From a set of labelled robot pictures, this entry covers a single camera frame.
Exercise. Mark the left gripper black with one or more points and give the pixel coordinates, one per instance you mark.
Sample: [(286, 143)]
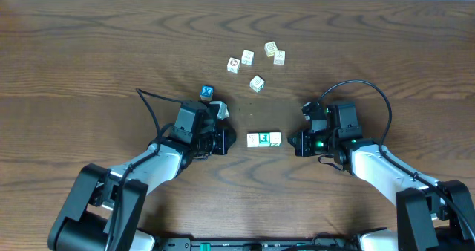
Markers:
[(229, 137)]

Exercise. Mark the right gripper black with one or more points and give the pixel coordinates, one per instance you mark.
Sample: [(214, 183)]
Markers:
[(303, 148)]

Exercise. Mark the green Z letter block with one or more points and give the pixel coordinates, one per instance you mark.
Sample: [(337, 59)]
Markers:
[(275, 138)]

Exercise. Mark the wooden block with brown drawing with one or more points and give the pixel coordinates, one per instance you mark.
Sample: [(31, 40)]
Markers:
[(252, 140)]

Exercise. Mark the green E letter block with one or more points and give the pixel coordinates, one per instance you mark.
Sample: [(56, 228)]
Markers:
[(264, 139)]

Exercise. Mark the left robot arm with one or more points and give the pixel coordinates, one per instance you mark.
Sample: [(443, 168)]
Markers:
[(103, 208)]

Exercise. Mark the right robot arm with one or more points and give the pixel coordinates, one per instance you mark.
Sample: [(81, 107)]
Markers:
[(431, 214)]

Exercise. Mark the red edged wooden block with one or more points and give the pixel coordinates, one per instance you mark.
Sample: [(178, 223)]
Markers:
[(223, 111)]

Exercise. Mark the blue X letter block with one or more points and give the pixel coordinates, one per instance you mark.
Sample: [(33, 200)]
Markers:
[(206, 93)]

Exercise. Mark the wooden block with red circle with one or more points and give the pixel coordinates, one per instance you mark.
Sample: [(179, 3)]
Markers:
[(233, 65)]

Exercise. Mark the wooden umbrella picture block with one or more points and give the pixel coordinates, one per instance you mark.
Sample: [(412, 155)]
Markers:
[(247, 57)]

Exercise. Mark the plain wooden picture block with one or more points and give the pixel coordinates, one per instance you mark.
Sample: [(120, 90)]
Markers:
[(279, 57)]

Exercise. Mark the yellow edged wooden block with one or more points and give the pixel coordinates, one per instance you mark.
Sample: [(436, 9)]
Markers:
[(270, 48)]

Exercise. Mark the wooden block with green ring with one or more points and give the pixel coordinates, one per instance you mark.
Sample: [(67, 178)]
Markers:
[(257, 84)]

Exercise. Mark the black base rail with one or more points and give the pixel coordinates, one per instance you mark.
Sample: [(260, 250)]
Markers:
[(187, 244)]

